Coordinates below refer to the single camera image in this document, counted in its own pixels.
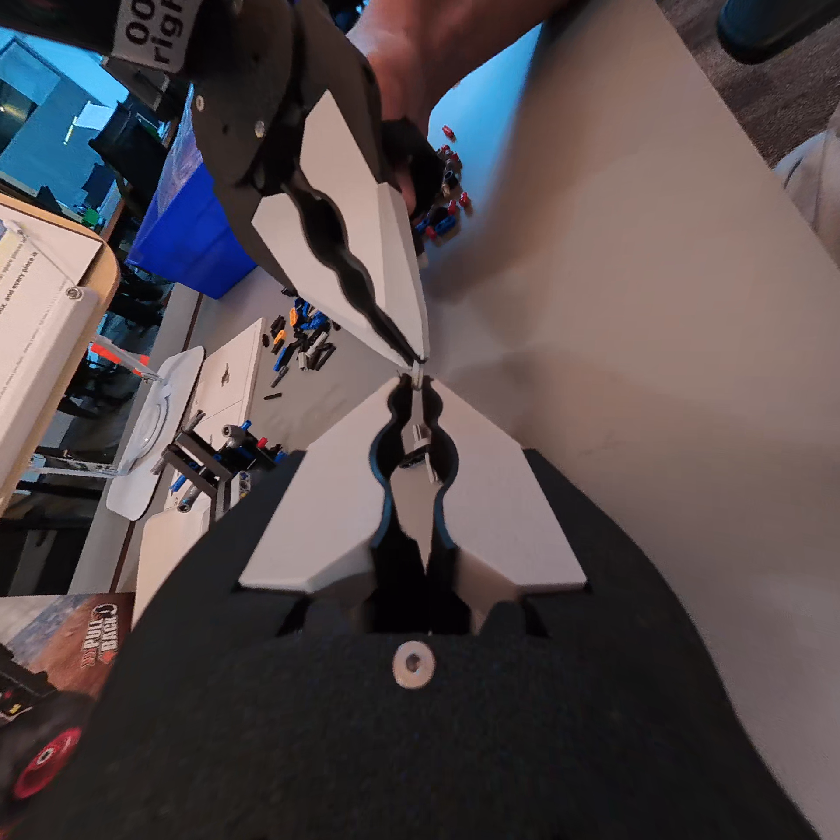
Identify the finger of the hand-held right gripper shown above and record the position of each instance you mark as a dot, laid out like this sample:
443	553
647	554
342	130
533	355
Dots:
282	243
367	197

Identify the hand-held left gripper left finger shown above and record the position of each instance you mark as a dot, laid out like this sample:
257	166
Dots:
315	518

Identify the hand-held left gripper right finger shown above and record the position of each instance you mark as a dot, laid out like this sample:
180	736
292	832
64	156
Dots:
512	518

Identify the pile of small plastic pins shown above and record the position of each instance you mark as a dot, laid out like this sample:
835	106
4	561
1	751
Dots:
305	348

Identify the small grey axle piece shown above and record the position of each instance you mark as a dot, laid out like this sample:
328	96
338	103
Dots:
420	436

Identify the person's right forearm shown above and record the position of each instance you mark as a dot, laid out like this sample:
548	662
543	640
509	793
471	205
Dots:
512	19

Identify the person's right hand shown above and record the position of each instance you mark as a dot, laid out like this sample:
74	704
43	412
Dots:
413	59

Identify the scatter of red pins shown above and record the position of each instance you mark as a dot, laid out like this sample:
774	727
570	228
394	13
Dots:
446	223

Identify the blue plastic bin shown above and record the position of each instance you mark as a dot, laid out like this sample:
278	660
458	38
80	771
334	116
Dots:
190	243

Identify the partly built toy vehicle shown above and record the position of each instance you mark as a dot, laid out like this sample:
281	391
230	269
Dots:
197	459

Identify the building instruction booklet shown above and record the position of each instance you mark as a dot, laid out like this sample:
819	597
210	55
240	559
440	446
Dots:
229	367

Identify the instruction sign board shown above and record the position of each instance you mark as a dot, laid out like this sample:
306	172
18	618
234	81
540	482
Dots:
39	328

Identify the toy truck box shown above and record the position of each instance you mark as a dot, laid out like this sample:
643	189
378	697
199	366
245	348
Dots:
52	656

